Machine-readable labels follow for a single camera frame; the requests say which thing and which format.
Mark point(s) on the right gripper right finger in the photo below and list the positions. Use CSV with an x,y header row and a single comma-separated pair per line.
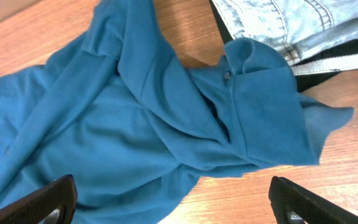
x,y
292,203

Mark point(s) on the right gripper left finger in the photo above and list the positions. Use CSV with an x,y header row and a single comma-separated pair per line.
x,y
54,203

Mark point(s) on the blue polo shirt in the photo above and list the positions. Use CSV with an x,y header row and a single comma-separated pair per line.
x,y
117,110

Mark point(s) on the folded black garment under jeans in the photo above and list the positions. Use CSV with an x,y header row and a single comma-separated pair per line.
x,y
331,62

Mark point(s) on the folded light blue jeans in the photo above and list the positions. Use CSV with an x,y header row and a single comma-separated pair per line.
x,y
291,25

